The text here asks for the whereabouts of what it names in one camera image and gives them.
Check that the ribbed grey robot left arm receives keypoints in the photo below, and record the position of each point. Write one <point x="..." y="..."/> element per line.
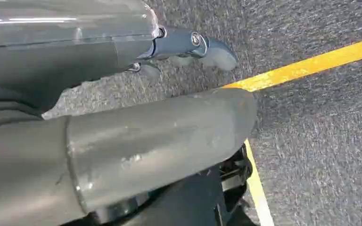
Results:
<point x="6" y="113"/>

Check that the black robot foot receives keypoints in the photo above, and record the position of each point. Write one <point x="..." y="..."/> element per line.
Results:
<point x="193" y="199"/>

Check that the yellow floor tape square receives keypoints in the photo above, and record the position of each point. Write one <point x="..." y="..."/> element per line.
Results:
<point x="309" y="65"/>

